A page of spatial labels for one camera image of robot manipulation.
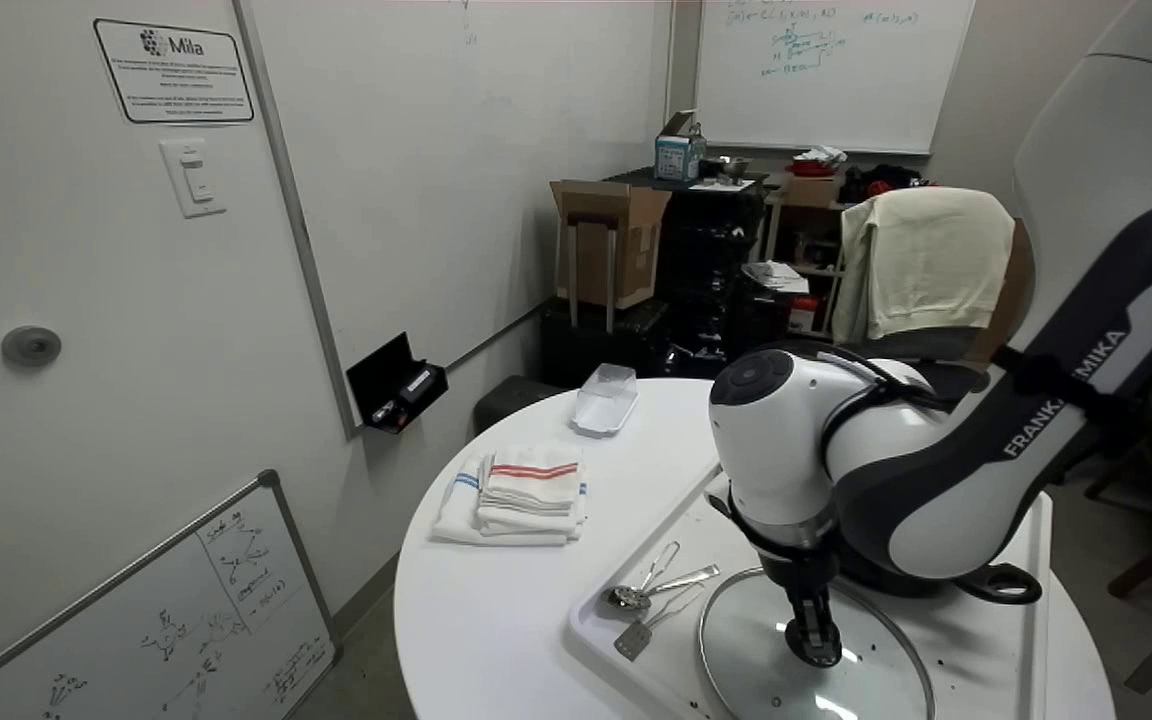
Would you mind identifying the round grey wall bumper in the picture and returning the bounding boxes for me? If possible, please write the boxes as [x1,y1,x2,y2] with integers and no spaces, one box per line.
[0,323,67,378]

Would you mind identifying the red and white item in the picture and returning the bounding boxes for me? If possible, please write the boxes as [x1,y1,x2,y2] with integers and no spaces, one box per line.
[788,142,852,180]

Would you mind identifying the blue striped folded cloth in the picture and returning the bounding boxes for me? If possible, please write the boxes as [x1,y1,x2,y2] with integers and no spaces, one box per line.
[429,467,582,554]

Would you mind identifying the black office chair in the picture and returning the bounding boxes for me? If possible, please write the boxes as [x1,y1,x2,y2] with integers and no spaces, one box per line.
[827,184,1041,385]

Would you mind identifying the white light switch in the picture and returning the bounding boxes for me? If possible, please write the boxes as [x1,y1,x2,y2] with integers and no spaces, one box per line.
[155,136,234,224]

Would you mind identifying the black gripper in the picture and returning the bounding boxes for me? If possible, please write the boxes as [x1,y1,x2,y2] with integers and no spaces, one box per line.
[739,520,862,672]

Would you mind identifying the black marker tray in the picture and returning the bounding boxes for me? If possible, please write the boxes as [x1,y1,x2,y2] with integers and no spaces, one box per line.
[346,329,454,435]

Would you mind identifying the white wall sign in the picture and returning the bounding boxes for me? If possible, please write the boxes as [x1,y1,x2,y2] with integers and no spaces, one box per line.
[90,16,261,129]

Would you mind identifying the black bag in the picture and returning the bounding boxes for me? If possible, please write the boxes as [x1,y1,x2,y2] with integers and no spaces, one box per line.
[836,161,931,207]

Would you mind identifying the brown cardboard box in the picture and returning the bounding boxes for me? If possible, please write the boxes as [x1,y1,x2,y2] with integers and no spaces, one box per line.
[549,175,675,317]

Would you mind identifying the metal wire loop utensil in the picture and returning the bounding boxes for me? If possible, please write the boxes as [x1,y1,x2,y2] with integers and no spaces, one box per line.
[600,536,689,620]

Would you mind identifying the clear plastic container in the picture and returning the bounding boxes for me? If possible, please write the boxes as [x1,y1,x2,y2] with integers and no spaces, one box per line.
[569,359,641,442]

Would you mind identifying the small leaning whiteboard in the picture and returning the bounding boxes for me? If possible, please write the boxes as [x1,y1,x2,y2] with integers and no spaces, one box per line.
[0,467,340,720]

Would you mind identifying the black cooking pot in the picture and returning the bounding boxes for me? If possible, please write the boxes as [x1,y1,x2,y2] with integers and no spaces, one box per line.
[839,549,1043,609]

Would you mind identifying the wooden shelf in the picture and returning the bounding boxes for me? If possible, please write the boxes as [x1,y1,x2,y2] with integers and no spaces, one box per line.
[759,168,863,346]

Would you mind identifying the blue tissue box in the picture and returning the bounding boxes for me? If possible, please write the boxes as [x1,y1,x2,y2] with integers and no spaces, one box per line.
[653,107,712,190]

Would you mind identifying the black case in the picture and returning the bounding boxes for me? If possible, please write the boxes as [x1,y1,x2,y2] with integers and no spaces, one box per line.
[535,298,674,392]

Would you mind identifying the glass lid with black knob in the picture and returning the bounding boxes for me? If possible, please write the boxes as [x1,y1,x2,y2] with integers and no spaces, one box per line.
[694,565,942,720]

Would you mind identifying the metal measuring spoon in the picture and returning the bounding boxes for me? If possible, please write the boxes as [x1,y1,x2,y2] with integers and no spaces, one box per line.
[634,565,725,605]

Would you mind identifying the large blank wall whiteboard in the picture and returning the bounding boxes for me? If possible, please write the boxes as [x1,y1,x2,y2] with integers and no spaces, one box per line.
[228,0,680,435]

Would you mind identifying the cream cloth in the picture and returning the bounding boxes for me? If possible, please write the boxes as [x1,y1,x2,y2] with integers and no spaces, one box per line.
[827,184,1020,349]

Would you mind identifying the red striped folded cloth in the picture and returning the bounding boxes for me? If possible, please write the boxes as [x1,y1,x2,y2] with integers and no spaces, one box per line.
[474,454,592,542]

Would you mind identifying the whiteboard with green writing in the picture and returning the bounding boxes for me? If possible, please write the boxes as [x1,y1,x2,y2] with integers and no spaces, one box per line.
[694,0,980,161]

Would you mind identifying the white papers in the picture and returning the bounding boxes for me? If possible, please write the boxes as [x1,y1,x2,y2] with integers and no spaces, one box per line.
[739,258,817,299]

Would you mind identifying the white plastic tray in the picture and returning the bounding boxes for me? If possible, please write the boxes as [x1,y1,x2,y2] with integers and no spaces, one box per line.
[560,457,1058,720]

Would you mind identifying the black cabinet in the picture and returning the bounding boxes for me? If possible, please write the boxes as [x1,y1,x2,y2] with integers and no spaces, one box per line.
[653,175,776,388]

